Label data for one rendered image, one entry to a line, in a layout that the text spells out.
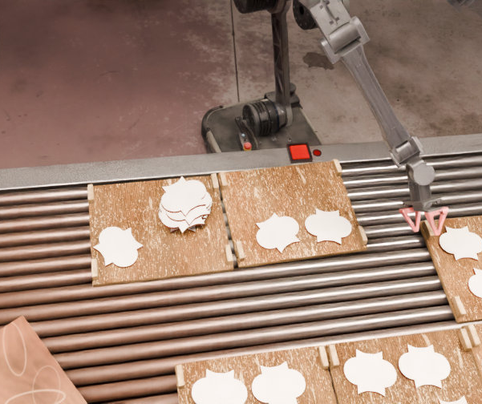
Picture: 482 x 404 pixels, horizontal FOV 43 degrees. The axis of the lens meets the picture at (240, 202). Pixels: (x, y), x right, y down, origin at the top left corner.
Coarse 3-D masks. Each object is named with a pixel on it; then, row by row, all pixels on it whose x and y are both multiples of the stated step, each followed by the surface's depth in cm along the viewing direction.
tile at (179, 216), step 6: (204, 198) 188; (210, 198) 188; (192, 210) 185; (198, 210) 185; (204, 210) 185; (168, 216) 183; (174, 216) 183; (180, 216) 183; (186, 216) 183; (192, 216) 183; (198, 216) 184; (186, 222) 183
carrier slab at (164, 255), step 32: (96, 192) 192; (128, 192) 193; (160, 192) 194; (96, 224) 185; (128, 224) 186; (160, 224) 188; (224, 224) 190; (96, 256) 179; (160, 256) 181; (192, 256) 182; (224, 256) 183
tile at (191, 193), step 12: (180, 180) 189; (192, 180) 190; (168, 192) 186; (180, 192) 187; (192, 192) 187; (204, 192) 188; (168, 204) 184; (180, 204) 184; (192, 204) 185; (204, 204) 185
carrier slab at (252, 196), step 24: (264, 168) 204; (288, 168) 205; (312, 168) 206; (240, 192) 197; (264, 192) 198; (288, 192) 199; (312, 192) 200; (336, 192) 201; (240, 216) 192; (264, 216) 193; (240, 240) 187; (312, 240) 189; (240, 264) 182; (264, 264) 184
